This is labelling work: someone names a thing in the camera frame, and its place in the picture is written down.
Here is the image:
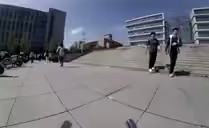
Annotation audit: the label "distant buildings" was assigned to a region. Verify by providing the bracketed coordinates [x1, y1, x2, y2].
[71, 33, 124, 51]

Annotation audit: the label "wide concrete steps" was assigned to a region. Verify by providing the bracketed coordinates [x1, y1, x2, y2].
[73, 43, 209, 77]

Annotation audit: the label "grey concrete slab plaza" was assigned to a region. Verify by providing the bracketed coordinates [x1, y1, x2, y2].
[0, 59, 209, 128]

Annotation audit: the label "person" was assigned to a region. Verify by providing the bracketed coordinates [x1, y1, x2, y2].
[145, 31, 161, 73]
[56, 42, 66, 68]
[165, 27, 183, 78]

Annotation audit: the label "white banded building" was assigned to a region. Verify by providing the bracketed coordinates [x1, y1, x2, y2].
[124, 5, 209, 47]

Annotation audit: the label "group of people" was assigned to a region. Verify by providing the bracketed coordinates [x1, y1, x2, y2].
[29, 49, 51, 64]

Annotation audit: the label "robot's own part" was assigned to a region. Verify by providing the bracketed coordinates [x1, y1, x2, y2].
[60, 120, 73, 128]
[125, 118, 138, 128]

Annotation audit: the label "dark tall building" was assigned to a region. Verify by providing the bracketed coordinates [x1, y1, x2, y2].
[0, 2, 67, 56]

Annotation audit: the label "row of trees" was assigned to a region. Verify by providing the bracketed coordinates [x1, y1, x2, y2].
[5, 34, 33, 56]

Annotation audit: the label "row of parked motorcycles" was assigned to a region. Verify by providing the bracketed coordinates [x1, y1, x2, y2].
[0, 49, 30, 76]

